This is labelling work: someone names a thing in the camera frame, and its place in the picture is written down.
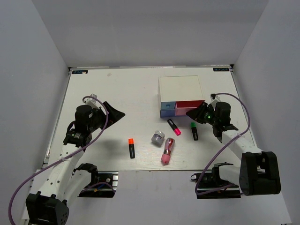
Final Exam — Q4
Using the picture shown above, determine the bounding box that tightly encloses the orange cap highlighter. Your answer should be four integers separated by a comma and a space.
128, 138, 135, 159

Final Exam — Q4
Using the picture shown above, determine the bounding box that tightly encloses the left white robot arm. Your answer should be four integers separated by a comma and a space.
26, 99, 125, 225

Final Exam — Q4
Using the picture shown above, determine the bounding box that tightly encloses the pink drawer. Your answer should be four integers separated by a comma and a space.
175, 100, 204, 116

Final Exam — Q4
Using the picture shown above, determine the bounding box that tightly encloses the green cap highlighter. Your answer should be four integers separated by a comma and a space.
191, 122, 199, 141

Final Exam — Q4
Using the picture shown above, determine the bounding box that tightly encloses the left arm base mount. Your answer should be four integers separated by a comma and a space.
78, 171, 119, 198

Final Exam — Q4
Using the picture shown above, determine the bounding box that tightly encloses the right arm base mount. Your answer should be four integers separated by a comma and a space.
196, 170, 242, 199

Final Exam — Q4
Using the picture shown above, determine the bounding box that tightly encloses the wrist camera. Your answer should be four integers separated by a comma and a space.
210, 94, 221, 110
82, 94, 100, 110

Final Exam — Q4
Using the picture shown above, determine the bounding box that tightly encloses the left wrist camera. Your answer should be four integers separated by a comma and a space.
82, 94, 100, 110

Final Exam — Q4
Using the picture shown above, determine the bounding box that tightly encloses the small light blue drawer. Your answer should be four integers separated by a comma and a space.
160, 101, 176, 110

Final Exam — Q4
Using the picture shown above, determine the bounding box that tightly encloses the pink cap highlighter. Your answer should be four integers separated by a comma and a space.
167, 119, 181, 136

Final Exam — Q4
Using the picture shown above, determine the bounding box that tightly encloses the clear jar of paperclips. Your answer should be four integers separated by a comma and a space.
151, 130, 165, 147

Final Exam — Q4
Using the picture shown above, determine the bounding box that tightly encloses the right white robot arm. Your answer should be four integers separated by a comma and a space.
186, 102, 281, 196

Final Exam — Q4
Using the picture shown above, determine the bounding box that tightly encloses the corner label sticker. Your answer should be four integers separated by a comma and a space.
213, 67, 230, 72
72, 70, 88, 74

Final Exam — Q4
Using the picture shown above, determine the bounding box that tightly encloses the wide blue bottom drawer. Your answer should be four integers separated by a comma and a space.
160, 109, 176, 118

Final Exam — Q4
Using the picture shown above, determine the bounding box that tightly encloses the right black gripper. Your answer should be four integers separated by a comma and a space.
187, 102, 219, 126

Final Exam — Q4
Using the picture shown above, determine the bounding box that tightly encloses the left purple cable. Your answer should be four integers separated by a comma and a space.
7, 95, 116, 225

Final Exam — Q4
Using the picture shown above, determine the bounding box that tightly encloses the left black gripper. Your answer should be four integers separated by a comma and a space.
88, 102, 125, 132

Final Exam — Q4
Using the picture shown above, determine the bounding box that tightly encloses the right corner label sticker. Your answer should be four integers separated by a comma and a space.
213, 67, 230, 72

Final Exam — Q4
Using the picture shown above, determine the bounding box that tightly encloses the white drawer organizer box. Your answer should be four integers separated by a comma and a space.
157, 75, 205, 112

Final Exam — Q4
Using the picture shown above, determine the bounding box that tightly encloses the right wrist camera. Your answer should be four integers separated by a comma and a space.
210, 94, 221, 110

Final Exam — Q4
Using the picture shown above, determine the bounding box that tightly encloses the left corner label sticker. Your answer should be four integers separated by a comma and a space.
72, 70, 88, 74

